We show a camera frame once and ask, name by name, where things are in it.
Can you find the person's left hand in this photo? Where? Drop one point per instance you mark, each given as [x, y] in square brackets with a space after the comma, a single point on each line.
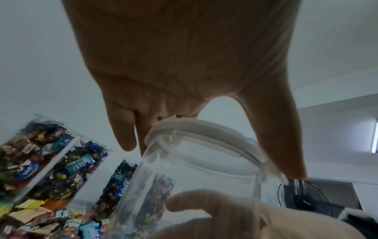
[177, 51]

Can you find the person's right hand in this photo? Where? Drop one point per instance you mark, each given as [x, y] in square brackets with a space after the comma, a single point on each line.
[277, 224]

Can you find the medium round lidded container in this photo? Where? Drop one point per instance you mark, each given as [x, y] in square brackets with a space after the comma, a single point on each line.
[195, 182]

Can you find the tall transparent plastic jar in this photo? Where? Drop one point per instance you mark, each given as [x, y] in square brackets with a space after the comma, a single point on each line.
[71, 168]

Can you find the pile of colourful candies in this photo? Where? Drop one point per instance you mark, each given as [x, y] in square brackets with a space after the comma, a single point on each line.
[41, 219]

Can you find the black fan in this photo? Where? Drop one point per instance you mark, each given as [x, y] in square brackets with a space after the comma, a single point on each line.
[301, 198]

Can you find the black marker-tagged right wristband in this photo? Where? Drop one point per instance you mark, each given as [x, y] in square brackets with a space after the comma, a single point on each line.
[363, 224]

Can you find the white tube light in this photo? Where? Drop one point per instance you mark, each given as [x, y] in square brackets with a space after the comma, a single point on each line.
[374, 136]

